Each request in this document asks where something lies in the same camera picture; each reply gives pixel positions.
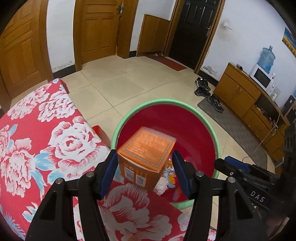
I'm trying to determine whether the yellow foam net wrap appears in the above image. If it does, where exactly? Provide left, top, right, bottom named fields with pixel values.
left=165, top=159, right=183, bottom=200

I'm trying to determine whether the orange cardboard box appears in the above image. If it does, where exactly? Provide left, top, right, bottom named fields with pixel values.
left=117, top=126, right=176, bottom=191

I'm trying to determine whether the crumpled tissue in bin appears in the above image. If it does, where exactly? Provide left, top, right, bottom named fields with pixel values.
left=153, top=176, right=169, bottom=196

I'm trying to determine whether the grey floor mat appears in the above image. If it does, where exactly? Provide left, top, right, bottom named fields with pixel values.
left=197, top=99, right=267, bottom=169

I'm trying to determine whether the red bin with green rim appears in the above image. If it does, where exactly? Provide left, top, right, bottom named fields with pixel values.
left=110, top=98, right=221, bottom=210

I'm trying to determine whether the black sneaker near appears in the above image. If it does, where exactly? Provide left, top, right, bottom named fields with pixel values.
left=207, top=95, right=224, bottom=113

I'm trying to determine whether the black sneaker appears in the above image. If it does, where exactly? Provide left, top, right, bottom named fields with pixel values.
left=195, top=77, right=211, bottom=91
left=207, top=95, right=224, bottom=113
left=194, top=87, right=211, bottom=98

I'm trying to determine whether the wooden sideboard cabinet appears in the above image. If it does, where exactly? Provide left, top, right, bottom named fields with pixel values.
left=214, top=63, right=289, bottom=162

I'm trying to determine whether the red floral tablecloth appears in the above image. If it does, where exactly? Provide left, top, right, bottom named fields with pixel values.
left=0, top=78, right=217, bottom=241

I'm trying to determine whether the black sneaker middle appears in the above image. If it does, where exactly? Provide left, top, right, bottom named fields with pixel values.
left=194, top=87, right=211, bottom=98

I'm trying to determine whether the white microwave oven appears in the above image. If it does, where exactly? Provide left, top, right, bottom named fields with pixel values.
left=249, top=64, right=274, bottom=94

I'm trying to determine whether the black sneaker far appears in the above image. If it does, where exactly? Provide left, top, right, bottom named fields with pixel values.
left=195, top=77, right=211, bottom=91

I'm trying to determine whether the blue water jug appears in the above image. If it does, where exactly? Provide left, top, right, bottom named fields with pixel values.
left=257, top=45, right=275, bottom=74

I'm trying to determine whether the red door mat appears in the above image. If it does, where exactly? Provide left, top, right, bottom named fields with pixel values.
left=147, top=55, right=187, bottom=71

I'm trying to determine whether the wooden door left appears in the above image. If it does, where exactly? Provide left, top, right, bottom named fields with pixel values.
left=1, top=1, right=53, bottom=111

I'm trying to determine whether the wooden door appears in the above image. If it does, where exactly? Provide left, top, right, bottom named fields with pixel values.
left=1, top=1, right=53, bottom=111
left=73, top=1, right=138, bottom=71

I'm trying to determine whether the wooden door right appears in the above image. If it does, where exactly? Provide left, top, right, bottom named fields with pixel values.
left=73, top=1, right=138, bottom=71

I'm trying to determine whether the small wooden shoe cabinet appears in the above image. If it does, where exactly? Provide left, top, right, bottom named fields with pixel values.
left=137, top=14, right=171, bottom=56

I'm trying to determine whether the black entrance door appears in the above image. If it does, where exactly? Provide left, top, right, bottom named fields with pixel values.
left=163, top=1, right=225, bottom=74

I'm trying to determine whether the framed wall picture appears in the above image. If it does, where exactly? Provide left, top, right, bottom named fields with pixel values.
left=282, top=28, right=296, bottom=57

